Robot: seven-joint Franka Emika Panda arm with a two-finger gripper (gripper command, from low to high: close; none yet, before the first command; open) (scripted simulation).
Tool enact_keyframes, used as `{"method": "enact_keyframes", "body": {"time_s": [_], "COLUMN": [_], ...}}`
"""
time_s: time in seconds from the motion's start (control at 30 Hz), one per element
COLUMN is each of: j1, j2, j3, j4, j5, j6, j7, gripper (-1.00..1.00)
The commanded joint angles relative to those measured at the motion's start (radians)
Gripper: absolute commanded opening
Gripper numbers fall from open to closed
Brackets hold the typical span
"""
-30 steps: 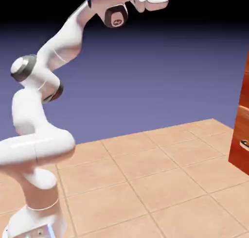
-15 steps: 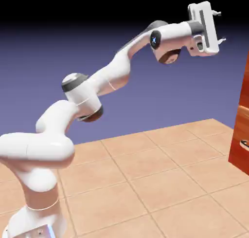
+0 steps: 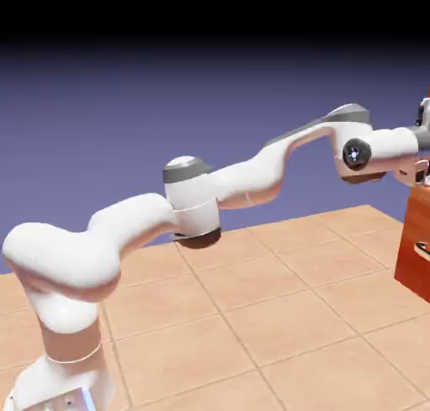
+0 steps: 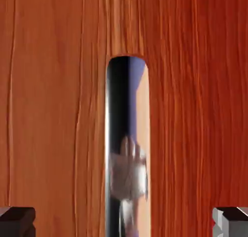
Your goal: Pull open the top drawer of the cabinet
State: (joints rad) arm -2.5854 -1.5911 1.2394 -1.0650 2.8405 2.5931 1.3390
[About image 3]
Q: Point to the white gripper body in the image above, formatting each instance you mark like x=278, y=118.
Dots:
x=408, y=173

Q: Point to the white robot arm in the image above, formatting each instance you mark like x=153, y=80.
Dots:
x=195, y=202

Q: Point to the reddish wooden cabinet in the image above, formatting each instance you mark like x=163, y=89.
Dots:
x=411, y=266

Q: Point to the reddish wooden drawer front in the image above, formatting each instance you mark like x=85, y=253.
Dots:
x=413, y=276

